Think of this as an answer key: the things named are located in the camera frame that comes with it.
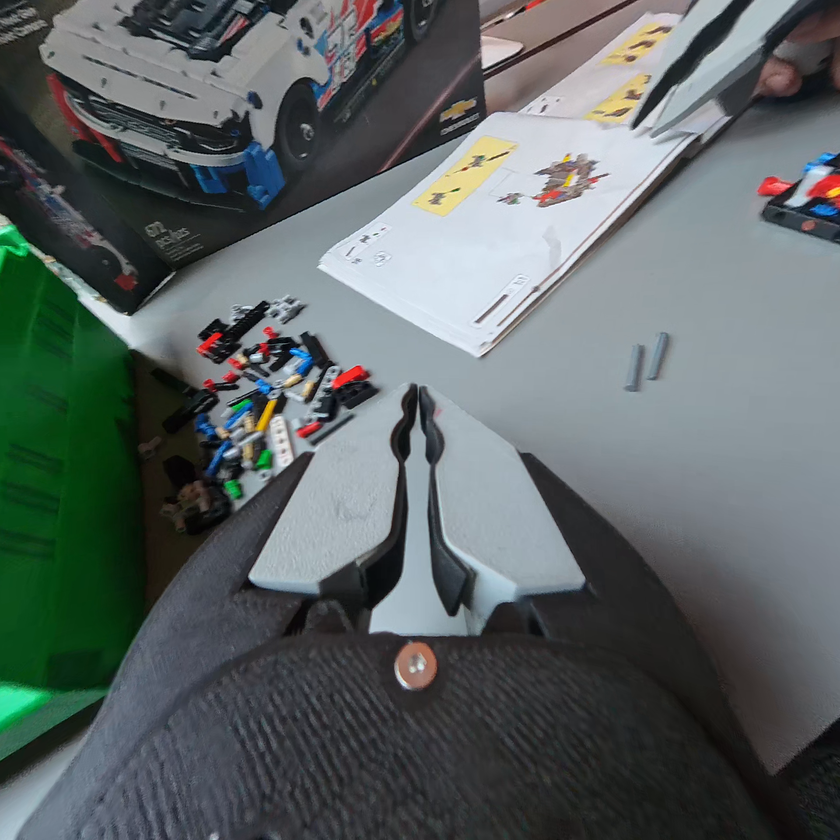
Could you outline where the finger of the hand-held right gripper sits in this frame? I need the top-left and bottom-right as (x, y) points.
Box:
(650, 0), (821, 142)
(630, 0), (756, 132)

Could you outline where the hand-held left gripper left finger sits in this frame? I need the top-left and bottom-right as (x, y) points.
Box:
(248, 384), (420, 608)

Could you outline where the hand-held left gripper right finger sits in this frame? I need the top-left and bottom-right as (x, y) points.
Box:
(419, 386), (586, 618)

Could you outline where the pile of lego pieces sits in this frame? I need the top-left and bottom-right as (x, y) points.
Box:
(138, 295), (382, 536)

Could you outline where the black lego frame assembly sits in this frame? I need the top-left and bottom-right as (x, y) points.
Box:
(758, 151), (840, 245)

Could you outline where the lego instruction booklet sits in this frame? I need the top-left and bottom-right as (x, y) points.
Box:
(318, 13), (739, 358)

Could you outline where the black lego box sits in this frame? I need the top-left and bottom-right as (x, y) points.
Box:
(0, 0), (488, 316)

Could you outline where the person's right hand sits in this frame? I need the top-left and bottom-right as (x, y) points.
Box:
(755, 10), (840, 99)

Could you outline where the grey table with brown edge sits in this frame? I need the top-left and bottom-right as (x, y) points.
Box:
(479, 0), (690, 83)

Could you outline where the white tray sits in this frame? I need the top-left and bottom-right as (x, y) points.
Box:
(481, 36), (526, 72)

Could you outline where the green plastic bin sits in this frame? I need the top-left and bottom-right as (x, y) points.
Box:
(0, 223), (151, 762)

